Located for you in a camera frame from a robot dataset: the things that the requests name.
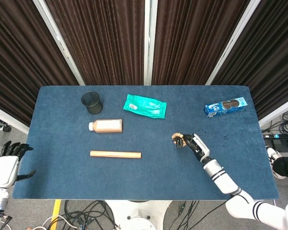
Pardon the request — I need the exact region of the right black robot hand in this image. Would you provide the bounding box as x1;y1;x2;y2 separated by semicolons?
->
175;133;211;163

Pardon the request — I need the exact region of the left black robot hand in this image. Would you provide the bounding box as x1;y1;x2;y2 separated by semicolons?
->
0;141;36;189

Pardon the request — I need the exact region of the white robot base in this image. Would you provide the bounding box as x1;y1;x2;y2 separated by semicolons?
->
103;200;172;230

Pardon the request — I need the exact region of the blue cookie box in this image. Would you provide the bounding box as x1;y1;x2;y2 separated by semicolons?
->
204;96;248;118

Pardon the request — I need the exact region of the blue felt table cover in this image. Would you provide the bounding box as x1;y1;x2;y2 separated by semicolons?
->
12;85;279;201

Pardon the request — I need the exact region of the yellow floor tape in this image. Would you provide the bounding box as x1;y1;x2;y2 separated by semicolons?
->
49;200;62;226

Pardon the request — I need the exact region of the green plastic packet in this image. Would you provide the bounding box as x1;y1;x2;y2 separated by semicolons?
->
123;93;168;119

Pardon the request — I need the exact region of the white black striped shoe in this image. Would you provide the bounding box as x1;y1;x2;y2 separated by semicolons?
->
265;146;288;180

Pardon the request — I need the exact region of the black power strip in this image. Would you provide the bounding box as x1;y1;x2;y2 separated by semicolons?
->
263;133;288;141

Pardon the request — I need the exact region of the black foot pedal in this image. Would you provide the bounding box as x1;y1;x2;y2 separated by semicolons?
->
271;139;288;152

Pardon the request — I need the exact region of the wooden rolling pin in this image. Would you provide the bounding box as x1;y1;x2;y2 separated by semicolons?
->
90;150;142;159

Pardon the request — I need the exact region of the black trouser leg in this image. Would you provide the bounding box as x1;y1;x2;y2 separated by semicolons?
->
272;157;288;179

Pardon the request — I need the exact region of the orange bottle white cap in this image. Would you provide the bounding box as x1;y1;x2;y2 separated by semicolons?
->
88;118;123;133

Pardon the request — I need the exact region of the brown pleated curtain panel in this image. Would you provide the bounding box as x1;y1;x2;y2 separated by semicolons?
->
45;0;146;86
213;0;288;120
0;0;80;127
151;0;252;86

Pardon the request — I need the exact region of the black mesh pen cup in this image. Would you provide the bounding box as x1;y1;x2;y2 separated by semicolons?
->
81;92;104;115

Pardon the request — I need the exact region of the white screen frame post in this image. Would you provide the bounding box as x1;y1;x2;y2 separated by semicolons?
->
205;0;258;86
0;103;30;135
258;95;288;127
33;0;85;86
143;0;158;86

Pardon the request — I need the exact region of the black floor cable tangle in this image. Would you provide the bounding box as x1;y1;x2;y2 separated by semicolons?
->
42;200;118;230

